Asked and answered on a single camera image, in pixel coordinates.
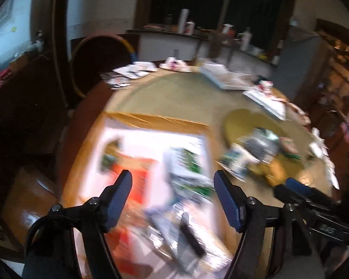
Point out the pile of white napkins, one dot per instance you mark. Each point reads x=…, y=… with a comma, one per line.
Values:
x=322, y=154

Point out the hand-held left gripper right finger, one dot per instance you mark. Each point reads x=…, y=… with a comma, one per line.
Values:
x=226, y=200

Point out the pile of snack packets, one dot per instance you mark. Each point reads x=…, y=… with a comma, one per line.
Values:
x=241, y=119

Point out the yellow brown snack bag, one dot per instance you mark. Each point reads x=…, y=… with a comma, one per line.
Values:
x=274, y=173

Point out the orange cracker packet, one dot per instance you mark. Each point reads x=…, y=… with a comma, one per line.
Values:
x=135, y=175
x=119, y=247

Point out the dark blue green snack packet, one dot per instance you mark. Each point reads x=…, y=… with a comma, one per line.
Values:
x=261, y=144

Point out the plate with red tissue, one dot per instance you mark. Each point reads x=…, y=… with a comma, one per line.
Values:
x=174, y=64

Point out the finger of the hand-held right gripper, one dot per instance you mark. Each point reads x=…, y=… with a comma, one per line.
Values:
x=288, y=196
x=299, y=186

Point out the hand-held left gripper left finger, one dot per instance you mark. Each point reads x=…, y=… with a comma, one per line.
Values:
x=120, y=193

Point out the clear round cracker packet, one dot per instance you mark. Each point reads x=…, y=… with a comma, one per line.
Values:
x=189, y=238

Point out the white paper napkin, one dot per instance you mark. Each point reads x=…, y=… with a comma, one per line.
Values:
x=135, y=69

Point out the white tumbler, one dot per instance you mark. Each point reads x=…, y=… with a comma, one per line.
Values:
x=245, y=39

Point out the gold cardboard box white inside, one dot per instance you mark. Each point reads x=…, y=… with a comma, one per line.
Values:
x=145, y=142

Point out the white red container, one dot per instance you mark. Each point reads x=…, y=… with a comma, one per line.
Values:
x=189, y=28

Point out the wooden shelf unit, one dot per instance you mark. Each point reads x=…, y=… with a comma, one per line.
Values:
x=340, y=69

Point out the framed wall picture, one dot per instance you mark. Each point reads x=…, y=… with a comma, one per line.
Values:
x=1, y=14

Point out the flat white box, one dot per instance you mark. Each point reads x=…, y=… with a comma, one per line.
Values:
x=266, y=103

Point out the brown wooden stool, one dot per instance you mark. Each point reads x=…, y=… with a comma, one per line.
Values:
x=29, y=197

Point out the small clear wrapper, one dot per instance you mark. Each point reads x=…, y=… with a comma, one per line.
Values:
x=117, y=82

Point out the grey refrigerator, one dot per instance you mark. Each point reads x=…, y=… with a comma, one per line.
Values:
x=298, y=61

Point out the white tray clear lid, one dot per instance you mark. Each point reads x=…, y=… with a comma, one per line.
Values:
x=224, y=77

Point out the large white green snack packet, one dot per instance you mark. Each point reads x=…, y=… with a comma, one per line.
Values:
x=192, y=187

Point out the torn green wrapper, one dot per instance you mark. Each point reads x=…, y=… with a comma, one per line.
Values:
x=110, y=155

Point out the small white green snack packet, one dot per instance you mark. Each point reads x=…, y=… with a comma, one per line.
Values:
x=186, y=161

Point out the crumpled white red tissue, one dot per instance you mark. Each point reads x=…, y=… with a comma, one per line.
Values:
x=264, y=85

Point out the blue white cracker packet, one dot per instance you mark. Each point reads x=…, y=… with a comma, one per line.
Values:
x=237, y=159

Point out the white paper roll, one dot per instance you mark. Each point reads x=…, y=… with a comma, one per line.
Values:
x=183, y=20

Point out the round pastry packet green label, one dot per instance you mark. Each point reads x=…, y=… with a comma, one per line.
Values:
x=289, y=145

